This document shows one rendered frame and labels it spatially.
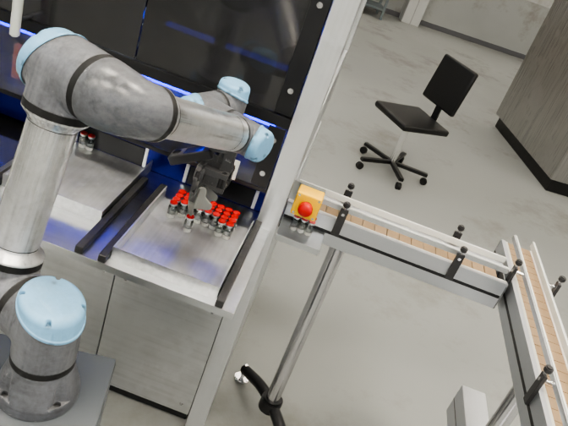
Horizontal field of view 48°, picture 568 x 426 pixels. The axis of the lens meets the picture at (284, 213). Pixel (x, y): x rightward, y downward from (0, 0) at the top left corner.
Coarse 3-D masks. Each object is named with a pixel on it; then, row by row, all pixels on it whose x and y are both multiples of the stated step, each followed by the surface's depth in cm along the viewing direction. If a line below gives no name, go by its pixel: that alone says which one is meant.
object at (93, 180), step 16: (80, 160) 179; (96, 160) 181; (112, 160) 184; (64, 176) 169; (80, 176) 172; (96, 176) 174; (112, 176) 177; (128, 176) 180; (144, 176) 181; (64, 192) 163; (80, 192) 165; (96, 192) 167; (112, 192) 170; (64, 208) 156; (80, 208) 156; (96, 208) 161
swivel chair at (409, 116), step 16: (448, 64) 456; (432, 80) 467; (448, 80) 454; (464, 80) 441; (432, 96) 464; (448, 96) 451; (464, 96) 441; (384, 112) 454; (400, 112) 454; (416, 112) 466; (448, 112) 449; (416, 128) 438; (432, 128) 446; (368, 144) 488; (400, 144) 467; (368, 160) 463; (384, 160) 470; (400, 160) 499; (400, 176) 454
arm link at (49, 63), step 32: (64, 32) 103; (32, 64) 101; (64, 64) 98; (32, 96) 101; (64, 96) 99; (32, 128) 104; (64, 128) 104; (32, 160) 106; (64, 160) 109; (32, 192) 108; (0, 224) 110; (32, 224) 111; (0, 256) 111; (32, 256) 114; (0, 288) 111
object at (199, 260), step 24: (144, 216) 161; (120, 240) 147; (144, 240) 156; (168, 240) 159; (192, 240) 163; (216, 240) 166; (240, 240) 170; (144, 264) 145; (168, 264) 151; (192, 264) 154; (216, 264) 157; (192, 288) 146; (216, 288) 144
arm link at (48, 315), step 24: (24, 288) 109; (48, 288) 111; (72, 288) 114; (0, 312) 110; (24, 312) 106; (48, 312) 107; (72, 312) 110; (24, 336) 108; (48, 336) 107; (72, 336) 110; (24, 360) 110; (48, 360) 110; (72, 360) 115
